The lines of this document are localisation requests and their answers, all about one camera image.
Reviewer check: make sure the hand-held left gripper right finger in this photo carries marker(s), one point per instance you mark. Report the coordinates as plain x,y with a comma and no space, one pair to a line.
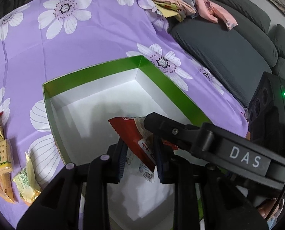
160,167

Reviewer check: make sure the purple floral cloth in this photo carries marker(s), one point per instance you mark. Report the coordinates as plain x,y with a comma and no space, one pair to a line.
84,48

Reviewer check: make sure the green box with white inside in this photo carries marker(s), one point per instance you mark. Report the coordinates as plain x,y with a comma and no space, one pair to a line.
96,100

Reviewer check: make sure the pile of folded clothes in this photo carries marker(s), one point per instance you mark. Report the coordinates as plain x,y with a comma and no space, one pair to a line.
212,2

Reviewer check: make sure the orange snack packet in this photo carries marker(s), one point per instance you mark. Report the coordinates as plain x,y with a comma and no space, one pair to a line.
0,188

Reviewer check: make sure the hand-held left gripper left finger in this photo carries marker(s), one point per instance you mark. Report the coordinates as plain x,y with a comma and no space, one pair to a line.
121,165

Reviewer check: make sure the grey sofa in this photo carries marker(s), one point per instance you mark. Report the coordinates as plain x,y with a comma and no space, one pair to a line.
216,48

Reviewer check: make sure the yellow patterned cloth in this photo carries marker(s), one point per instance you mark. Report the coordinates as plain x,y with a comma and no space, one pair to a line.
171,9

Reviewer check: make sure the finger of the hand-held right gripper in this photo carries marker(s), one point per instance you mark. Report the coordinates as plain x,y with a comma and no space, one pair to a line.
166,127

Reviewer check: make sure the pale yellow snack packet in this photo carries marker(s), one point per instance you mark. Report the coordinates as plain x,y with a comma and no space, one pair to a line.
24,179

